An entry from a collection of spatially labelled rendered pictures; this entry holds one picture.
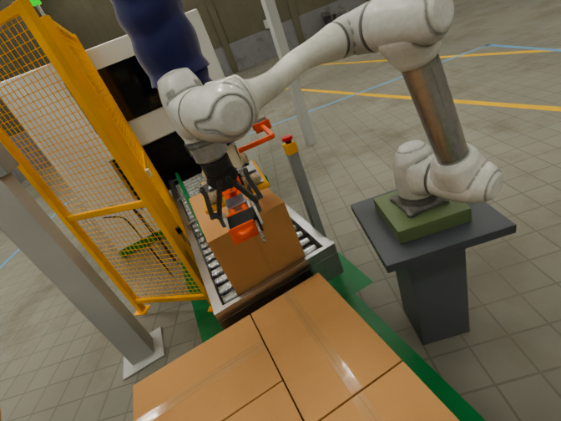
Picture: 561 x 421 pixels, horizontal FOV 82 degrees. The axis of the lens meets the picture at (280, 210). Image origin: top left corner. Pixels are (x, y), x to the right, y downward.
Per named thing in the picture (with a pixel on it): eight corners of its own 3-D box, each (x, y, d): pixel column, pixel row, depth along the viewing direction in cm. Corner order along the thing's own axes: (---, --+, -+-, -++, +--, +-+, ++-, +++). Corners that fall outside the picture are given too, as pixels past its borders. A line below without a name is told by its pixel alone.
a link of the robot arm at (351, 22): (317, 19, 92) (351, 8, 82) (361, 1, 99) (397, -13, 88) (329, 66, 99) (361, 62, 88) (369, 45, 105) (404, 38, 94)
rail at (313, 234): (227, 169, 375) (220, 154, 365) (231, 167, 376) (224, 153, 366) (333, 272, 179) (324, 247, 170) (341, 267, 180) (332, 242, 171)
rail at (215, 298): (175, 195, 361) (167, 180, 352) (179, 193, 362) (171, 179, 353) (229, 337, 166) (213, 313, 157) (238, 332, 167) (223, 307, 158)
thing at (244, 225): (231, 230, 95) (224, 217, 92) (254, 220, 95) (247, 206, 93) (235, 245, 88) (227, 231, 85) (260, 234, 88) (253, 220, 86)
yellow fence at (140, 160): (183, 226, 382) (68, 38, 278) (190, 223, 384) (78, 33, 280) (201, 280, 283) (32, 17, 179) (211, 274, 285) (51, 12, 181)
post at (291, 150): (322, 259, 253) (281, 144, 204) (330, 255, 254) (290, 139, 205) (327, 263, 247) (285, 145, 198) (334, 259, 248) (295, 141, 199)
